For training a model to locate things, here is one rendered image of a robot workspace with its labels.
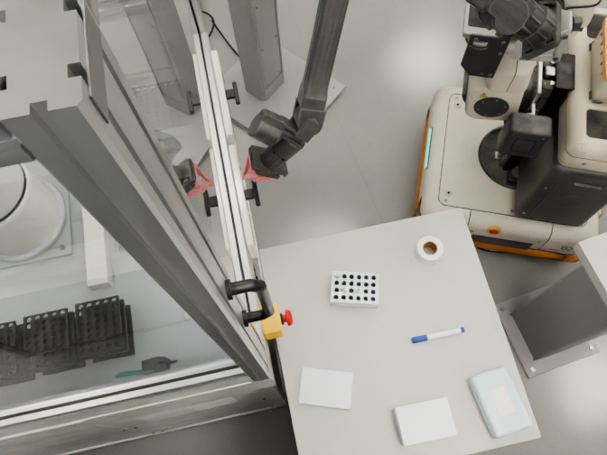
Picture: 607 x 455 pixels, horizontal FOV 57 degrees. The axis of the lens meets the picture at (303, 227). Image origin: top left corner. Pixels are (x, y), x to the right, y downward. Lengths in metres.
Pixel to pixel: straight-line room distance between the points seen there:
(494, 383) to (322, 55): 0.87
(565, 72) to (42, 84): 1.72
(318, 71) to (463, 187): 1.10
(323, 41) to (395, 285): 0.67
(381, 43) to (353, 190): 0.81
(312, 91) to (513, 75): 0.69
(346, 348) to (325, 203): 1.07
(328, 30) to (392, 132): 1.44
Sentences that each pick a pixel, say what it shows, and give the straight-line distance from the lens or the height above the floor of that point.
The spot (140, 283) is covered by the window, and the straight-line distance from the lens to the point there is 0.56.
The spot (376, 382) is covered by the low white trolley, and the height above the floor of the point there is 0.76.
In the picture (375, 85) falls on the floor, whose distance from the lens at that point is 2.73.
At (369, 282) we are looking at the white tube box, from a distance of 1.46.
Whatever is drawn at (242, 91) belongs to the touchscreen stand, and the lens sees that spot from 2.68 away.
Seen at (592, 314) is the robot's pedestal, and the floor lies 0.57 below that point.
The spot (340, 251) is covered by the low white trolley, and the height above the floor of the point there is 0.76.
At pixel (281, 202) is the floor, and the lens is 2.42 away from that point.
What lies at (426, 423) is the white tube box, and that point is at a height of 0.81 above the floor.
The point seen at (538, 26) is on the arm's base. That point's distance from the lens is 1.39.
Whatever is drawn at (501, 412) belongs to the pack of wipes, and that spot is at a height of 0.81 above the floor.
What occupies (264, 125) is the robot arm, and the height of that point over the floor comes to 1.14.
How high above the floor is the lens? 2.20
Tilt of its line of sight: 68 degrees down
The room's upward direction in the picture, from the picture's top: 4 degrees counter-clockwise
